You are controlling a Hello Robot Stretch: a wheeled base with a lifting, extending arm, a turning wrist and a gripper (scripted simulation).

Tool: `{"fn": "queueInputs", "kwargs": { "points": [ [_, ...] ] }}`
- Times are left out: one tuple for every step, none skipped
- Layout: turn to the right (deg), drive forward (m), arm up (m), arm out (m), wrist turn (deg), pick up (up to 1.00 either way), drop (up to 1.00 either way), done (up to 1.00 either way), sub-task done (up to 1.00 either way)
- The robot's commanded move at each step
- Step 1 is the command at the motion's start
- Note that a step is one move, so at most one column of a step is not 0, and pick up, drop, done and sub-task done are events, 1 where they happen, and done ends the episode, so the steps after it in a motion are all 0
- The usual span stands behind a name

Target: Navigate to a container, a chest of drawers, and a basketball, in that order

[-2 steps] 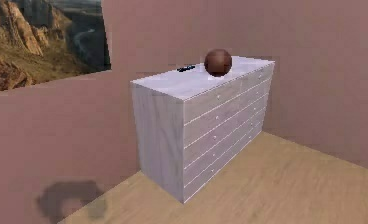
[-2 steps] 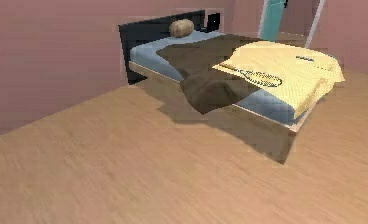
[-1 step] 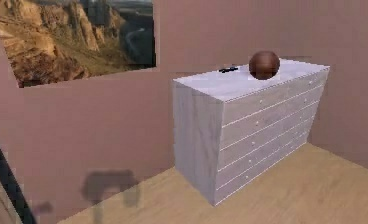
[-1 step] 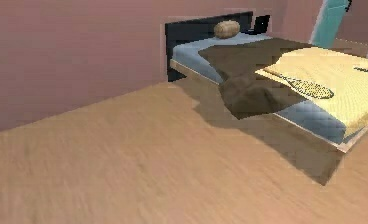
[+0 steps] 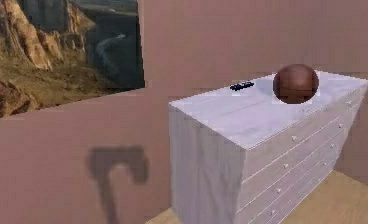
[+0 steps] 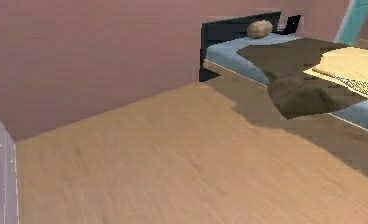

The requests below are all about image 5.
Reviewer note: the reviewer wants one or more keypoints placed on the white chest of drawers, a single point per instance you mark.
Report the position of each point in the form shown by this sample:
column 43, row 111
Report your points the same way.
column 225, row 120

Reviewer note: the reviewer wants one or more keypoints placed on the brown basketball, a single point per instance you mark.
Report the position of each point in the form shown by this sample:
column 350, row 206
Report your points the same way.
column 295, row 84

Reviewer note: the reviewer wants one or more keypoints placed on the black remote control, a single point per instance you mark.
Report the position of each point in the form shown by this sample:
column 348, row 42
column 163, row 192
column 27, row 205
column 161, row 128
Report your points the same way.
column 241, row 85

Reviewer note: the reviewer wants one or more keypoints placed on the canyon landscape wall picture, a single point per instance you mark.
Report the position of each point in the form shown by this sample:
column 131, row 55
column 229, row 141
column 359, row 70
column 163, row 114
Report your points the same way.
column 58, row 50

